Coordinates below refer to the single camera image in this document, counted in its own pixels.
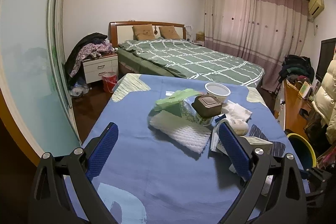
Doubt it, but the red plastic bucket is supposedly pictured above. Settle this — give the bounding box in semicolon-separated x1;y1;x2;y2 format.
101;72;118;93

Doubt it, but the white paper slip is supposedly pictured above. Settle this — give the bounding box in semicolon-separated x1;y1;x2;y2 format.
166;91;174;96

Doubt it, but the white tissue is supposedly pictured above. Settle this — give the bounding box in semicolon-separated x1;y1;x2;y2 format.
222;100;252;122

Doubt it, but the right brown pillow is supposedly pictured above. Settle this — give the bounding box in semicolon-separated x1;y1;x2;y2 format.
159;26;180;39

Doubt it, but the white bedside cabinet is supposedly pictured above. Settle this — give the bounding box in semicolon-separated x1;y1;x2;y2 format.
83;53;118;84

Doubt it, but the pile of clothes on cabinet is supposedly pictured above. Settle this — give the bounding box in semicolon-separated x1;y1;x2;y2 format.
64;32;113;86

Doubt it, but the brown pillow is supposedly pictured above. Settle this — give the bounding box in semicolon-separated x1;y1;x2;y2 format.
159;26;180;39
132;24;155;40

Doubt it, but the brown plastic food box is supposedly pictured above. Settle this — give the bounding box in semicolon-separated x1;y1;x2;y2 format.
191;94;222;119

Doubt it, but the yellow rimmed trash bin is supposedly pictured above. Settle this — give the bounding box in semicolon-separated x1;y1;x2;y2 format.
287;133;317;169

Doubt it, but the wall air conditioner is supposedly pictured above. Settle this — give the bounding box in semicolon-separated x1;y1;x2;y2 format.
308;0;325;18

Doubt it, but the white foam wrap sheet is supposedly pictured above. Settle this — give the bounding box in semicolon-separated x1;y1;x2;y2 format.
149;110;211;154

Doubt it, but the pink and white curtain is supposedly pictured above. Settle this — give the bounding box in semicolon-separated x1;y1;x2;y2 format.
205;0;309;92

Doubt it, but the wooden bed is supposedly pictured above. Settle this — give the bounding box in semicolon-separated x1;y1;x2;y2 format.
108;20;265;88

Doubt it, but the green checked duvet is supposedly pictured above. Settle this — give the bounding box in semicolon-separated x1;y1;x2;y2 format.
117;38;265;88

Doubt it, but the left brown pillow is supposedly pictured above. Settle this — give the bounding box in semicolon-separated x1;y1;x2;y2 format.
132;24;155;40

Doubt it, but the green plastic bag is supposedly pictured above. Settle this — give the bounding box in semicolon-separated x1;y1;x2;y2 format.
153;89;213;126

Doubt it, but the sliding wardrobe door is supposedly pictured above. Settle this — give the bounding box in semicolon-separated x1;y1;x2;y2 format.
1;0;80;156

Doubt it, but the blue patterned tablecloth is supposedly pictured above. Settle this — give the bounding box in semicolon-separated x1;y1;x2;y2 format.
64;73;310;224

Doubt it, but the black monitor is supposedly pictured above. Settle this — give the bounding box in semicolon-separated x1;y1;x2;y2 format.
315;38;336;82

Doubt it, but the green white cardboard box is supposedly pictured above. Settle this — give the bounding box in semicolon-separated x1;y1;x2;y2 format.
244;136;273;154

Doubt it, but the cream puffer jacket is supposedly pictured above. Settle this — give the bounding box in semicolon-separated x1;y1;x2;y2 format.
312;55;336;144

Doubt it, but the wooden desk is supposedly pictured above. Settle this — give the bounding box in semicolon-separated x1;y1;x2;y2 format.
274;80;311;140

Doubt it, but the dark clothes pile on desk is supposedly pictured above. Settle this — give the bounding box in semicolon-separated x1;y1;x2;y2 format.
278;55;315;83

